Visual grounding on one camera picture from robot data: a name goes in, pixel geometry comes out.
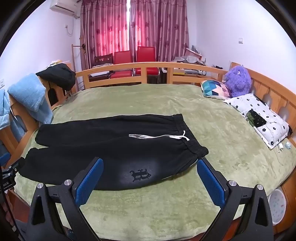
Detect wooden bed frame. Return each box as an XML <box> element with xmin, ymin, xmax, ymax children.
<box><xmin>0</xmin><ymin>61</ymin><xmax>296</xmax><ymax>234</ymax></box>

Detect red chair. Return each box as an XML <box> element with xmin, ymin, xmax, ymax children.
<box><xmin>110</xmin><ymin>50</ymin><xmax>134</xmax><ymax>79</ymax></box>
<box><xmin>134</xmin><ymin>46</ymin><xmax>160</xmax><ymax>76</ymax></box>

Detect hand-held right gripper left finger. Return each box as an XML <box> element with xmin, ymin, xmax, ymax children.
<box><xmin>27</xmin><ymin>157</ymin><xmax>104</xmax><ymax>241</ymax></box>

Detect white charger cable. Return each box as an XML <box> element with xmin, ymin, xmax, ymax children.
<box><xmin>266</xmin><ymin>120</ymin><xmax>287</xmax><ymax>166</ymax></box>

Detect pink patterned curtain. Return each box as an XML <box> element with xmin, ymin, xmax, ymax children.
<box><xmin>80</xmin><ymin>0</ymin><xmax>131</xmax><ymax>70</ymax></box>
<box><xmin>129</xmin><ymin>0</ymin><xmax>189</xmax><ymax>63</ymax></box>

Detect black pants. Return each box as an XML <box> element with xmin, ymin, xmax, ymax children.
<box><xmin>18</xmin><ymin>113</ymin><xmax>209</xmax><ymax>191</ymax></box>

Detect light blue cloth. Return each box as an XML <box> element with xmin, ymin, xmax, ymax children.
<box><xmin>0</xmin><ymin>89</ymin><xmax>11</xmax><ymax>130</ymax></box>

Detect green blanket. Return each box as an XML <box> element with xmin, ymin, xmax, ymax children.
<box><xmin>13</xmin><ymin>83</ymin><xmax>296</xmax><ymax>241</ymax></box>

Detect black jacket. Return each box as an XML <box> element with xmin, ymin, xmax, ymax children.
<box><xmin>35</xmin><ymin>63</ymin><xmax>77</xmax><ymax>92</ymax></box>

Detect blue towel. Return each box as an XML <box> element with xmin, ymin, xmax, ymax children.
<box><xmin>8</xmin><ymin>74</ymin><xmax>54</xmax><ymax>124</ymax></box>

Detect cluttered desk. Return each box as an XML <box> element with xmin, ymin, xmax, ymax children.
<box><xmin>162</xmin><ymin>47</ymin><xmax>228</xmax><ymax>77</ymax></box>

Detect white plastic basin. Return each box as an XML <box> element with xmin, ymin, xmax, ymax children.
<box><xmin>268</xmin><ymin>189</ymin><xmax>287</xmax><ymax>226</ymax></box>

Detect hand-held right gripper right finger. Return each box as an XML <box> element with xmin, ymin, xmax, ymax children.
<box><xmin>196</xmin><ymin>157</ymin><xmax>274</xmax><ymax>241</ymax></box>

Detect geometric patterned pillow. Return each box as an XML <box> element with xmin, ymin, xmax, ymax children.
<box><xmin>201</xmin><ymin>80</ymin><xmax>233</xmax><ymax>100</ymax></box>

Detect white air conditioner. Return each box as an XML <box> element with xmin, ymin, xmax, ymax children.
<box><xmin>49</xmin><ymin>0</ymin><xmax>81</xmax><ymax>19</ymax></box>

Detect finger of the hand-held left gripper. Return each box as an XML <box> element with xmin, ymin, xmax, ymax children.
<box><xmin>0</xmin><ymin>152</ymin><xmax>11</xmax><ymax>167</ymax></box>

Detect dark green cloth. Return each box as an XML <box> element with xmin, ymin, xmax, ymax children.
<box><xmin>245</xmin><ymin>110</ymin><xmax>267</xmax><ymax>128</ymax></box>

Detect purple plush toy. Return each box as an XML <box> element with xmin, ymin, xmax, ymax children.
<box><xmin>224</xmin><ymin>65</ymin><xmax>252</xmax><ymax>98</ymax></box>

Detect dark wooden chair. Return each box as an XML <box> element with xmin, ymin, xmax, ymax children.
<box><xmin>89</xmin><ymin>53</ymin><xmax>114</xmax><ymax>81</ymax></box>

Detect white floral pillow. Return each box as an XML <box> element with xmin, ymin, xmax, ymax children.
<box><xmin>223</xmin><ymin>93</ymin><xmax>290</xmax><ymax>150</ymax></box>

